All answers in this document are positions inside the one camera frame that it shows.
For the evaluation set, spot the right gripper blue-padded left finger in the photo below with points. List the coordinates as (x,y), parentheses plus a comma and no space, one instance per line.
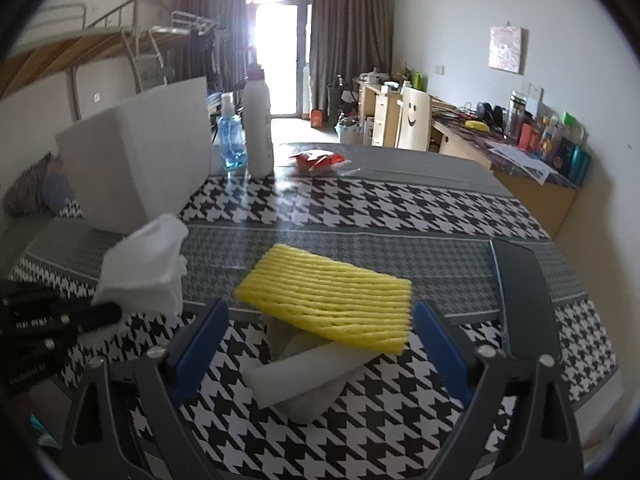
(100,441)

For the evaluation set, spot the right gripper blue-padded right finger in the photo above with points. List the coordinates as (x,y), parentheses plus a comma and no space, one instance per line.
(542,440)

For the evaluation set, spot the grey fluffy cloth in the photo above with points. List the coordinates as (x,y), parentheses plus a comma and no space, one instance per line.
(286,340)

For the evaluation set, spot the yellow foam net sleeve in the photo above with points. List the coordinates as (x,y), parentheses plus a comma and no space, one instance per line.
(332,299)

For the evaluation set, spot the white tissue paper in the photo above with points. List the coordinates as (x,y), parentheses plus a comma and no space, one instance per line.
(144,271)

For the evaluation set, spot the blue plaid bedding bundle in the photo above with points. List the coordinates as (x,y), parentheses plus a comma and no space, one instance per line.
(42,187)

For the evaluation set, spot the white styrofoam box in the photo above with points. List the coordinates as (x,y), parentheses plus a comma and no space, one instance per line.
(144,157)

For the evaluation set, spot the houndstooth table cloth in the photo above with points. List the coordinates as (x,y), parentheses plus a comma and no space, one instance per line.
(476,254)

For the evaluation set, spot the wooden desk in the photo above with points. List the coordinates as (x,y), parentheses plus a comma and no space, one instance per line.
(548,200)

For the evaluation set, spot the teal cup on desk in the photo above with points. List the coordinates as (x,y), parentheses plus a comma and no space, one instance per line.
(579,165)

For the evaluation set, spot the metal bunk bed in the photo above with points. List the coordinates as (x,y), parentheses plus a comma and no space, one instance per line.
(116,34)

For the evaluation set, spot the wooden smiley face chair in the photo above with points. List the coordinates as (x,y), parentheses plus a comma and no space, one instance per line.
(415,120)

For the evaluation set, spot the steel thermos bottle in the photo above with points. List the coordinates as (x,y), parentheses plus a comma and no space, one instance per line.
(516,116)

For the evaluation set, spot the white pump bottle red cap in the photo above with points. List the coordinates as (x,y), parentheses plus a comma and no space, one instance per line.
(257,123)

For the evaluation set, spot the red snack packet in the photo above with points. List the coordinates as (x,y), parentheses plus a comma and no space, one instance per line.
(318,163)

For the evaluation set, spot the brown left curtain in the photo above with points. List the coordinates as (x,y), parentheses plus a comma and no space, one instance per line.
(216,51)

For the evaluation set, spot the brown curtain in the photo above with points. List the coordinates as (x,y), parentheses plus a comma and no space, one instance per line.
(216,51)
(348,38)

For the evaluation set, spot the white bucket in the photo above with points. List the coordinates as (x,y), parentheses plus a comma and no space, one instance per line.
(349,132)

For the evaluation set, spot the glass balcony door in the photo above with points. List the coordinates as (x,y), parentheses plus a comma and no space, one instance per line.
(280,34)

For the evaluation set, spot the brown right curtain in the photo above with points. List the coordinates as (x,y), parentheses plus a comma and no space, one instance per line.
(348,38)

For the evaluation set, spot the pink cartoon wall picture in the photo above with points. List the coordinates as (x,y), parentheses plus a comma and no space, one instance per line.
(505,48)

